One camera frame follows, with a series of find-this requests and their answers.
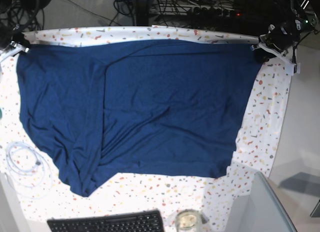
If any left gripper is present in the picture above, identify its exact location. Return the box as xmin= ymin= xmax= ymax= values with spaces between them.
xmin=259 ymin=24 xmax=300 ymax=53

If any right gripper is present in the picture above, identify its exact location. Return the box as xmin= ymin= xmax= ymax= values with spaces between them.
xmin=0 ymin=25 xmax=31 ymax=50

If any blue t-shirt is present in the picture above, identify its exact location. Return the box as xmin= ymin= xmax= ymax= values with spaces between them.
xmin=16 ymin=40 xmax=261 ymax=197

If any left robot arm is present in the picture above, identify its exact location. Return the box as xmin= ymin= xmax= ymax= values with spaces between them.
xmin=260 ymin=0 xmax=320 ymax=53

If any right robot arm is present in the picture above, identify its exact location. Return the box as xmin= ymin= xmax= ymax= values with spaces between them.
xmin=0 ymin=0 xmax=52 ymax=50

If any black power strip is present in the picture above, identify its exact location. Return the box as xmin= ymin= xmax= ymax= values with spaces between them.
xmin=149 ymin=0 xmax=244 ymax=18

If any grey monitor edge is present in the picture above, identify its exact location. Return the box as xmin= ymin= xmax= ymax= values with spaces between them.
xmin=225 ymin=172 xmax=297 ymax=232

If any glass jar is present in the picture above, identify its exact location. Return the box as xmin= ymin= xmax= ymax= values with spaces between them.
xmin=175 ymin=209 xmax=203 ymax=232

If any black keyboard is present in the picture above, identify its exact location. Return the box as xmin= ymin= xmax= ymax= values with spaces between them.
xmin=47 ymin=210 xmax=165 ymax=232

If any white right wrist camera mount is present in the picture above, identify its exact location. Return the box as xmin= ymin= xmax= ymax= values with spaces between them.
xmin=0 ymin=41 xmax=29 ymax=63

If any coiled white cable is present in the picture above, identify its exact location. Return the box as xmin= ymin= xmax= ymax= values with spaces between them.
xmin=4 ymin=141 xmax=53 ymax=201

